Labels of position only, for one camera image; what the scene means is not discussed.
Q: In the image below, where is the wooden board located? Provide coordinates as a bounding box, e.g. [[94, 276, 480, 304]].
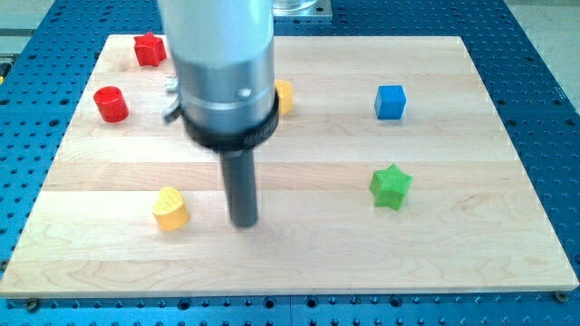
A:
[[1, 34, 578, 298]]

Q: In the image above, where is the yellow heart block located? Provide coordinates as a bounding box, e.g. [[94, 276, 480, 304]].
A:
[[152, 187, 189, 231]]

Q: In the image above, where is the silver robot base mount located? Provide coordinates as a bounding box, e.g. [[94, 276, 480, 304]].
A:
[[273, 0, 333, 22]]

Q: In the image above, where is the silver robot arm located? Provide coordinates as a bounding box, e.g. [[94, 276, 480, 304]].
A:
[[159, 0, 279, 227]]

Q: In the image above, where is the green star block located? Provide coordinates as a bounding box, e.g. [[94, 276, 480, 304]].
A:
[[369, 164, 413, 211]]

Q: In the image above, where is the black clamp ring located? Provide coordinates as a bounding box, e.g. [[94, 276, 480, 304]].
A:
[[162, 91, 279, 152]]

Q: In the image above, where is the yellow hexagon block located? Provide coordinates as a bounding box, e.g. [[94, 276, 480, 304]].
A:
[[275, 80, 294, 115]]

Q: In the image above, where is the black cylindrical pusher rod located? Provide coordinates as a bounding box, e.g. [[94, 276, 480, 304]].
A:
[[220, 149, 258, 227]]

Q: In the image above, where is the red star block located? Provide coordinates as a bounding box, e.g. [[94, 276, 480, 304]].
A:
[[133, 32, 167, 67]]

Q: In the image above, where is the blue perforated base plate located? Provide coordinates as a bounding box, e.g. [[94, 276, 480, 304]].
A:
[[1, 0, 579, 325]]

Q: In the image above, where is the blue cube block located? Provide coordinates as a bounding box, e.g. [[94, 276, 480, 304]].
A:
[[374, 85, 407, 120]]

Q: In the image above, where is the red cylinder block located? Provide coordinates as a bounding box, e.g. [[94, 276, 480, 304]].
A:
[[93, 86, 129, 123]]

